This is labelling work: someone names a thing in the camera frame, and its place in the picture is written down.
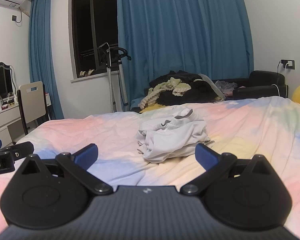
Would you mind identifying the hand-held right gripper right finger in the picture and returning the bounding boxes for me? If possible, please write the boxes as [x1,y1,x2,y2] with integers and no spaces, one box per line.
[180,144,283,196]

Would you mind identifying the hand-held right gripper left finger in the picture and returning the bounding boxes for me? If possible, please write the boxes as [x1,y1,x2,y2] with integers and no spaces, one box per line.
[9,144,113,196]

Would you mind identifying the white t-shirt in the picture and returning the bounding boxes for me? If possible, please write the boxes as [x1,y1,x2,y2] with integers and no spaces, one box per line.
[136,106,215,164]

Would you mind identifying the pile of dark clothes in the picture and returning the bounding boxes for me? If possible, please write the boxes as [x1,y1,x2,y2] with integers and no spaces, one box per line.
[149,70,225,107]

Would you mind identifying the white dressing table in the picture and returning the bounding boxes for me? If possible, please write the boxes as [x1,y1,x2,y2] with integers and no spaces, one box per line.
[0,104,25,148]

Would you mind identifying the pastel bed quilt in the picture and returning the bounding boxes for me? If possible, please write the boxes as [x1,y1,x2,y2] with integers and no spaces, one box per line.
[0,96,300,238]

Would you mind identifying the beige chair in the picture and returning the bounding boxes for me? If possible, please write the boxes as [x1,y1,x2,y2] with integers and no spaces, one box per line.
[17,81,50,135]

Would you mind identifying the vanity mirror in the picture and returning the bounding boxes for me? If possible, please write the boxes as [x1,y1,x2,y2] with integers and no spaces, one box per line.
[0,62,17,103]

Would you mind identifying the clear plastic bag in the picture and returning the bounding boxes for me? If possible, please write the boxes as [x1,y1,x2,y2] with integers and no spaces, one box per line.
[199,73,238,99]

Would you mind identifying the blue cloth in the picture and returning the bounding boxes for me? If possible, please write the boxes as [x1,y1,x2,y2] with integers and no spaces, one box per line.
[130,97,145,111]

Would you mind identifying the yellow cloth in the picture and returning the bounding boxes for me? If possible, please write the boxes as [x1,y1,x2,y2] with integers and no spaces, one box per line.
[140,104,170,113]

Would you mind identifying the cream knitted scarf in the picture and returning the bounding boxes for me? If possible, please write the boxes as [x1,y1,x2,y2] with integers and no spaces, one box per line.
[139,77,192,109]

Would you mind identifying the gloves on window sill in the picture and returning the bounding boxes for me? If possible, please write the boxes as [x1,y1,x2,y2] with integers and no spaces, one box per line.
[79,69,96,78]

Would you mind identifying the garment steamer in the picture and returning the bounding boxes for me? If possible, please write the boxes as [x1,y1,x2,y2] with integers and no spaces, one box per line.
[97,42,132,113]

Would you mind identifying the black sofa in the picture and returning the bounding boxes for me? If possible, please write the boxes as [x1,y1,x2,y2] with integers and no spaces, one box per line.
[212,70,289,100]

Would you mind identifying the narrow blue curtain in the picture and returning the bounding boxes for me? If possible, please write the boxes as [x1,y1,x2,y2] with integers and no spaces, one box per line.
[28,0,65,120]

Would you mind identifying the wide blue curtain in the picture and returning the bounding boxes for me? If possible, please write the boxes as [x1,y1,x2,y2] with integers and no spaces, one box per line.
[115,0,254,112]

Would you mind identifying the dark window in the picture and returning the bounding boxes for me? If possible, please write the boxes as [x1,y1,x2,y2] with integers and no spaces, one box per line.
[69,0,119,83]

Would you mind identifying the white charging cable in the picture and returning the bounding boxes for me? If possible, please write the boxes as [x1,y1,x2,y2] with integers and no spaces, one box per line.
[270,62,289,97]

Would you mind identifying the wall socket with charger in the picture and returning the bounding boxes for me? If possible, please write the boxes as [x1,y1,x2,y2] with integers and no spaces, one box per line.
[280,59,295,70]

